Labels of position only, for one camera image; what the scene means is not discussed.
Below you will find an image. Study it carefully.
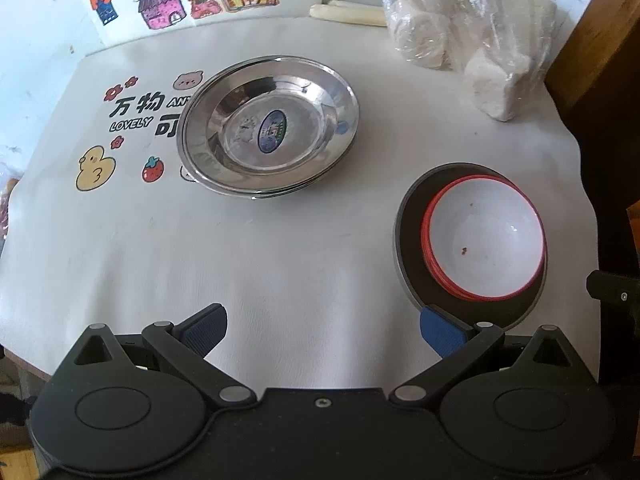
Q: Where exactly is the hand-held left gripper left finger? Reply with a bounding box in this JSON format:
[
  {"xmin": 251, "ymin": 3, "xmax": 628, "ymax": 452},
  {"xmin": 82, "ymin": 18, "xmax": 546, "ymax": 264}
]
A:
[{"xmin": 72, "ymin": 302, "xmax": 251, "ymax": 403}]

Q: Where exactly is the wooden furniture panel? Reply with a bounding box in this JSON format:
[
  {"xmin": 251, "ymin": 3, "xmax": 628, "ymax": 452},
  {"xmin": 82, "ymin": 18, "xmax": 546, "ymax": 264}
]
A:
[{"xmin": 545, "ymin": 0, "xmax": 640, "ymax": 126}]

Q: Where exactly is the white bowl with red rim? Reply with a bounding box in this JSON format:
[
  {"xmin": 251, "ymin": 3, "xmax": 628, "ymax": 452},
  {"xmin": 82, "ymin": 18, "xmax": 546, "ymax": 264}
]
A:
[
  {"xmin": 427, "ymin": 177, "xmax": 547, "ymax": 302},
  {"xmin": 420, "ymin": 175, "xmax": 547, "ymax": 305}
]

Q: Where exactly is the cream rolled paper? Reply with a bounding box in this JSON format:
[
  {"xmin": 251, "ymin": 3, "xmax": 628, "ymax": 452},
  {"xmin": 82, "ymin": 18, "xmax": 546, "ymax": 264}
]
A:
[{"xmin": 310, "ymin": 1, "xmax": 388, "ymax": 27}]

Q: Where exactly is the white printed tablecloth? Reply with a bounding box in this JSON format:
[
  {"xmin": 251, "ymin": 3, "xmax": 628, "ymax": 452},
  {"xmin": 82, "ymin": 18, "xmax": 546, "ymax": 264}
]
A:
[{"xmin": 0, "ymin": 0, "xmax": 601, "ymax": 386}]

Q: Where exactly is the plastic bag of white rolls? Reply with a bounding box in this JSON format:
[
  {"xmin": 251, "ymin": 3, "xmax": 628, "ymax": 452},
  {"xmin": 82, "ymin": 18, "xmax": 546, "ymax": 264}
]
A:
[{"xmin": 382, "ymin": 0, "xmax": 558, "ymax": 123}]

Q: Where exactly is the steel plate with oval label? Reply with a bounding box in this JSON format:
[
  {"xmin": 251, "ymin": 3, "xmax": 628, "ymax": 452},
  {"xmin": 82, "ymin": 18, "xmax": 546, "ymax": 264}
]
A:
[{"xmin": 179, "ymin": 55, "xmax": 361, "ymax": 195}]

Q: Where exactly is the plain steel plate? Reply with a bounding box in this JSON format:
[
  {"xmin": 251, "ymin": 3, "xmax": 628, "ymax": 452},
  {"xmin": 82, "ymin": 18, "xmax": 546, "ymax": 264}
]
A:
[{"xmin": 177, "ymin": 57, "xmax": 361, "ymax": 202}]

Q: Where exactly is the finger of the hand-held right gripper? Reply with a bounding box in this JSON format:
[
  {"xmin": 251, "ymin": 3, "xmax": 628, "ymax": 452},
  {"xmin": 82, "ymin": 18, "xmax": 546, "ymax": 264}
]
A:
[{"xmin": 586, "ymin": 270, "xmax": 640, "ymax": 307}]

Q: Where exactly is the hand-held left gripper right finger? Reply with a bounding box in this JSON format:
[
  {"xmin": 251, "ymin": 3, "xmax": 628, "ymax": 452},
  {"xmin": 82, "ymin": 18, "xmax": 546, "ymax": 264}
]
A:
[{"xmin": 390, "ymin": 305, "xmax": 571, "ymax": 403}]

